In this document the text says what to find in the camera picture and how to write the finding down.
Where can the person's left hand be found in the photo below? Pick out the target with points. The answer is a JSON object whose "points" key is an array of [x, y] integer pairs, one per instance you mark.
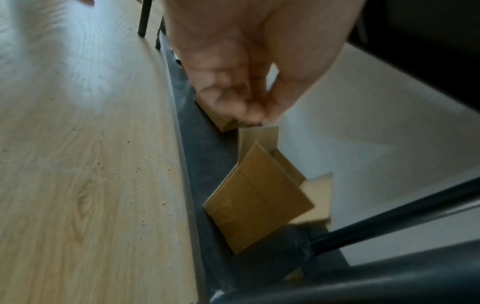
{"points": [[240, 44]]}

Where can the brown cardboard box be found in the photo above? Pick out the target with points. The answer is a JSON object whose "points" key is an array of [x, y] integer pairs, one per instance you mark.
{"points": [[258, 196], [219, 118]]}

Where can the thin black furniture leg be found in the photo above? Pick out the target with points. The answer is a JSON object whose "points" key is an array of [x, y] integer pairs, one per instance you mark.
{"points": [[144, 17]]}

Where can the dark grey floor mat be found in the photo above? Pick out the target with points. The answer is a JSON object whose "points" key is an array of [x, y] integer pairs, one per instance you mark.
{"points": [[204, 154]]}

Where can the white panel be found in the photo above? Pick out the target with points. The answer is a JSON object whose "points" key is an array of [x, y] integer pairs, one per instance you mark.
{"points": [[375, 142]]}

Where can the pale cardboard sheet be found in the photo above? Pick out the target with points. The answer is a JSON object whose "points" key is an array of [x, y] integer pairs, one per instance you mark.
{"points": [[318, 196]]}

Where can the black furniture top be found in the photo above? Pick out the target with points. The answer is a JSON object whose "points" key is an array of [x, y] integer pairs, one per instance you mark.
{"points": [[423, 47]]}

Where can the black metal tube leg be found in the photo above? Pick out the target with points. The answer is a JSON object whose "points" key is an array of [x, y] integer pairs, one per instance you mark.
{"points": [[393, 213]]}

